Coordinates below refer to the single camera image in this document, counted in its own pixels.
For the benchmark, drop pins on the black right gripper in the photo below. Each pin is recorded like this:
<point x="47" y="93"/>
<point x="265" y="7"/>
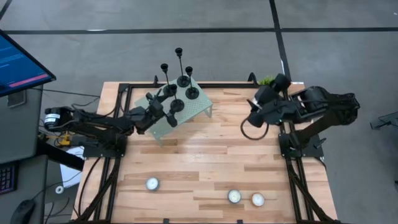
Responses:
<point x="276" y="110"/>

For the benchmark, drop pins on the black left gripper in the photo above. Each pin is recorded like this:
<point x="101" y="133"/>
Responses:
<point x="149" y="113"/>

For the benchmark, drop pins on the black metal candlestick holder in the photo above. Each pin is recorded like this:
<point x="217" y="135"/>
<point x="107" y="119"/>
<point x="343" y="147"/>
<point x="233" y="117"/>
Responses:
<point x="192" y="93"/>
<point x="183" y="81"/>
<point x="177" y="106"/>
<point x="164" y="66"/>

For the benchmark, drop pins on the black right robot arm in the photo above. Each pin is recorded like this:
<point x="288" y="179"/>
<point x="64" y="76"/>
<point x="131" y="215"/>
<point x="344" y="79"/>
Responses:
<point x="329" y="105"/>

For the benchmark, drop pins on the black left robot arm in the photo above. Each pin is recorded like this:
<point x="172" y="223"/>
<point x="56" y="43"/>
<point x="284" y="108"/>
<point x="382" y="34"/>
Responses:
<point x="93" y="124"/>

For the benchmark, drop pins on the candle in brown rimmed tin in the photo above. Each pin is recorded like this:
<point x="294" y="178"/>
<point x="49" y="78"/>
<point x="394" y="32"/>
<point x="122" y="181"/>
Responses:
<point x="258" y="199"/>

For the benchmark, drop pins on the green plant in white pot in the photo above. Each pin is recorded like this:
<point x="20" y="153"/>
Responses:
<point x="266" y="81"/>

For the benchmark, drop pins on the green perforated metal riser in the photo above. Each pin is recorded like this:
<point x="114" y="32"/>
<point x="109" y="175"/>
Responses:
<point x="196" y="107"/>

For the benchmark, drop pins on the black table clamp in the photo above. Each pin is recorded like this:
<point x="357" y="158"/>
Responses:
<point x="239" y="221"/>
<point x="165" y="221"/>

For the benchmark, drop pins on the white paper sheet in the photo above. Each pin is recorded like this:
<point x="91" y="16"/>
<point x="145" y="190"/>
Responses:
<point x="70" y="175"/>

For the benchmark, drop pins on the black office chair base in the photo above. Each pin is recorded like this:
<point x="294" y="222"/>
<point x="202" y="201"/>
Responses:
<point x="384" y="120"/>

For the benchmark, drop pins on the white tape roll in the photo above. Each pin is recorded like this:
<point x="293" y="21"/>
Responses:
<point x="59" y="189"/>

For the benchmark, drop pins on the computer desk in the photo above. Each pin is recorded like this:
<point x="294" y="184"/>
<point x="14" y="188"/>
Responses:
<point x="21" y="130"/>

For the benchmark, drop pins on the computer monitor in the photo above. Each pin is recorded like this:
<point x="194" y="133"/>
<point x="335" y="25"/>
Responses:
<point x="18" y="68"/>

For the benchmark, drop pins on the black keyboard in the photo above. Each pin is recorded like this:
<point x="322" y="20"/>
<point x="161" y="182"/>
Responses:
<point x="6" y="180"/>

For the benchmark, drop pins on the black computer mouse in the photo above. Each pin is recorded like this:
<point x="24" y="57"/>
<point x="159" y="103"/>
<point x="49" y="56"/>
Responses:
<point x="23" y="211"/>

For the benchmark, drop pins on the black aluminium table frame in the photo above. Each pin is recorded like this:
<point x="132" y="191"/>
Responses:
<point x="224" y="85"/>

